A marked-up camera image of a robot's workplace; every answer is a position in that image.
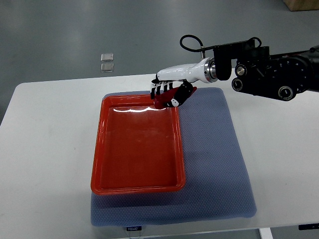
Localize white table leg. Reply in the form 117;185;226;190
259;228;273;239

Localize red pepper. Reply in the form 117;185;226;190
154;86;197;110

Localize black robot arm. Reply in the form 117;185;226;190
212;37;319;101

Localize black table label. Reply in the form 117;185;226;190
126;226;142;232

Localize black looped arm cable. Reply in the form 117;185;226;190
179;34;215;53

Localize upper metal floor plate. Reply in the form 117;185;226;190
101;53;114;62

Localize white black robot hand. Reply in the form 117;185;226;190
150;57;217;101

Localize blue-grey textured mat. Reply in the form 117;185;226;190
91;88;257;227

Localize red plastic tray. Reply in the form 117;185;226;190
91;94;186;196

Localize lower metal floor plate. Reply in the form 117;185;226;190
100;63;114;73

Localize metal floor plate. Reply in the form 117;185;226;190
100;63;114;73
101;53;114;62

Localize cardboard box corner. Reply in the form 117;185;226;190
283;0;319;11

